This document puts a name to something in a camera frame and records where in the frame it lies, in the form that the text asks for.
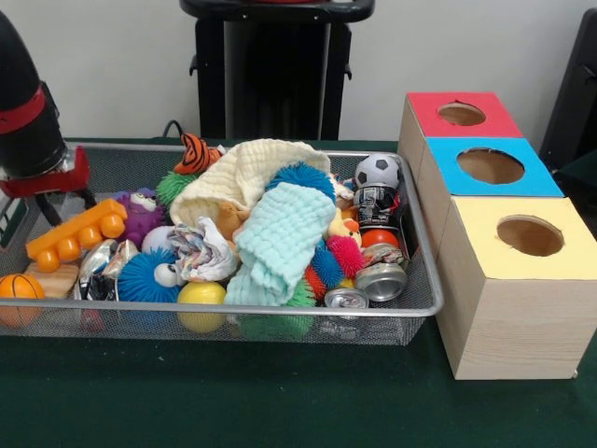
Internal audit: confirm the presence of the green cloth side table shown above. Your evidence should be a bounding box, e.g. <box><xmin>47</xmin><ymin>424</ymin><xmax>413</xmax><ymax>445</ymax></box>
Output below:
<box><xmin>564</xmin><ymin>149</ymin><xmax>597</xmax><ymax>208</ymax></box>

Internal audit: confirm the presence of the shallow clear mesh bin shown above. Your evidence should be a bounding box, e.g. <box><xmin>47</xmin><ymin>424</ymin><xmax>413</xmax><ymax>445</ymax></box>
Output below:
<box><xmin>0</xmin><ymin>140</ymin><xmax>446</xmax><ymax>346</ymax></box>

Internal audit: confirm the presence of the purple spiky ball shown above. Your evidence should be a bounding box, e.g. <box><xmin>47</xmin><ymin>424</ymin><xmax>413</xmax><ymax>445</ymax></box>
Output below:
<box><xmin>117</xmin><ymin>189</ymin><xmax>171</xmax><ymax>248</ymax></box>

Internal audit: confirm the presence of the black pedestal stand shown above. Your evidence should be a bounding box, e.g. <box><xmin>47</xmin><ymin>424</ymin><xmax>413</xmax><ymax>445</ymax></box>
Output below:
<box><xmin>180</xmin><ymin>0</ymin><xmax>376</xmax><ymax>141</ymax></box>

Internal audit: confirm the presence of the orange striped tiger toy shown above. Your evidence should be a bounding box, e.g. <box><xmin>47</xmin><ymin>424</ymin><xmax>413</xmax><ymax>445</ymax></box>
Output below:
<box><xmin>174</xmin><ymin>133</ymin><xmax>226</xmax><ymax>176</ymax></box>

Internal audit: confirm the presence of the orange basketball toy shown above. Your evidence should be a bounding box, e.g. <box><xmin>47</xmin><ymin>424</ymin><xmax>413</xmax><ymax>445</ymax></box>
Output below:
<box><xmin>0</xmin><ymin>273</ymin><xmax>46</xmax><ymax>329</ymax></box>

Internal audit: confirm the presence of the light blue waffle cloth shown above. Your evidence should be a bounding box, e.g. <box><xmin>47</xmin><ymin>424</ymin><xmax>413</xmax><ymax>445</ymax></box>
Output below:
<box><xmin>224</xmin><ymin>182</ymin><xmax>337</xmax><ymax>307</ymax></box>

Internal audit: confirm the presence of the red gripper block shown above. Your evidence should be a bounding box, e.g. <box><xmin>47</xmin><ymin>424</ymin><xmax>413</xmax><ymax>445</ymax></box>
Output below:
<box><xmin>0</xmin><ymin>145</ymin><xmax>98</xmax><ymax>229</ymax></box>

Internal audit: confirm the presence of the yellow ball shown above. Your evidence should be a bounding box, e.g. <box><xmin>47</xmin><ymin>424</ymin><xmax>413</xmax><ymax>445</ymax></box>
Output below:
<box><xmin>177</xmin><ymin>282</ymin><xmax>229</xmax><ymax>334</ymax></box>

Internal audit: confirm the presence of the dark green table cloth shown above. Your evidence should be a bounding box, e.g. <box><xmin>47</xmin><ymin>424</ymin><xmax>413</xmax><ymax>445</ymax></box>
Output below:
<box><xmin>0</xmin><ymin>137</ymin><xmax>597</xmax><ymax>448</ymax></box>

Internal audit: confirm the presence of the beige wooden block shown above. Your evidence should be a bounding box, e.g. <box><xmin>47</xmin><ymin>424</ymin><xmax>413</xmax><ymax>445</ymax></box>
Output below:
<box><xmin>24</xmin><ymin>262</ymin><xmax>81</xmax><ymax>300</ymax></box>

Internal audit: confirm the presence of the blue spiky ball with eyes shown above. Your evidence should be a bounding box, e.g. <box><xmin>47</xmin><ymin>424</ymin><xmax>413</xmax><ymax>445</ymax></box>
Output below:
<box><xmin>118</xmin><ymin>248</ymin><xmax>186</xmax><ymax>304</ymax></box>

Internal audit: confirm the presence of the cream waffle cloth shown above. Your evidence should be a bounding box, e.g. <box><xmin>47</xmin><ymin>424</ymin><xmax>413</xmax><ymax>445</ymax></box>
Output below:
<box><xmin>170</xmin><ymin>139</ymin><xmax>351</xmax><ymax>230</ymax></box>

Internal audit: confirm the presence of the black flat panel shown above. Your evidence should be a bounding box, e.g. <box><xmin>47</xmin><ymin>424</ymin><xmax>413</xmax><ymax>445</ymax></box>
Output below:
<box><xmin>539</xmin><ymin>7</ymin><xmax>597</xmax><ymax>174</ymax></box>

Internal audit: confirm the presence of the orange plastic toy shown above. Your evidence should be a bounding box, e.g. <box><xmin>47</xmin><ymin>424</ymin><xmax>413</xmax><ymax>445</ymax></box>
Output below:
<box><xmin>25</xmin><ymin>198</ymin><xmax>130</xmax><ymax>274</ymax></box>

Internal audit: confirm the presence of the black and white soccer ball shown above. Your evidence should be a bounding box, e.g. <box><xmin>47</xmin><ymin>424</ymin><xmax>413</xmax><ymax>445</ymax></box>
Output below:
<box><xmin>354</xmin><ymin>152</ymin><xmax>404</xmax><ymax>188</ymax></box>

